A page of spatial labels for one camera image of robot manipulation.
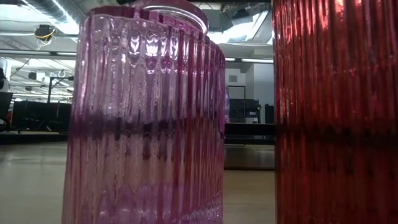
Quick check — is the wide pink ribbed vase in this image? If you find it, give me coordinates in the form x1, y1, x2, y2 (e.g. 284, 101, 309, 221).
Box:
61, 0, 227, 224

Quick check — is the black monitor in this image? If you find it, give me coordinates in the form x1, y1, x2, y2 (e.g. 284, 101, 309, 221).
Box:
229, 98, 261, 124

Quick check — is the ceiling strip light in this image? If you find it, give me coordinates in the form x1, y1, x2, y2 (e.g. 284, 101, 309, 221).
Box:
224, 57, 274, 65

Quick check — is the wide red ribbed vase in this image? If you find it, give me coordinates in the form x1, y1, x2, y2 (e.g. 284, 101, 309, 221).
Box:
272, 0, 398, 224

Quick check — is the black desk row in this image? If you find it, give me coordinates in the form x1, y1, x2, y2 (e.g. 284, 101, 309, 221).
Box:
11, 100, 73, 133

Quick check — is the black yellow ceiling device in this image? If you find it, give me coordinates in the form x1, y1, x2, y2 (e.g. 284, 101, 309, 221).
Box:
33, 24, 57, 42

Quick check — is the black table frame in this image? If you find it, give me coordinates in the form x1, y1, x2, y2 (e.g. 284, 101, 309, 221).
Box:
0, 129, 69, 146

